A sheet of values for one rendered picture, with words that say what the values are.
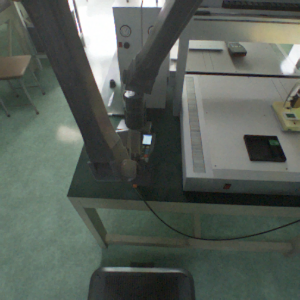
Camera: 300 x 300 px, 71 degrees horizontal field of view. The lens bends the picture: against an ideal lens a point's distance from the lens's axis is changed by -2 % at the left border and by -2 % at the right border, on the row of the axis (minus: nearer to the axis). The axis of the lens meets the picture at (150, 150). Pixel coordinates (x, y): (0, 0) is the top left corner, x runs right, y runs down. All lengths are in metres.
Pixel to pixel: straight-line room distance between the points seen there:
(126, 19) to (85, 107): 0.59
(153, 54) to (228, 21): 0.43
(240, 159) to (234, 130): 0.15
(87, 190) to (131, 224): 0.77
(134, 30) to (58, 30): 0.59
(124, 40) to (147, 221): 1.15
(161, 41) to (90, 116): 0.22
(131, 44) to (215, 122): 0.47
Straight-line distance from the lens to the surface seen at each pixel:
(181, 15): 0.45
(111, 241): 1.42
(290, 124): 1.01
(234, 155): 0.85
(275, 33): 0.97
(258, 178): 0.82
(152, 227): 1.57
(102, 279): 1.26
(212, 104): 1.04
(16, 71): 2.34
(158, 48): 0.51
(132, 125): 0.67
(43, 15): 0.39
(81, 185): 0.89
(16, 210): 1.89
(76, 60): 0.39
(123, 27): 0.94
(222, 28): 0.90
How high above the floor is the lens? 1.48
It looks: 51 degrees down
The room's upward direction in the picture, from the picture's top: straight up
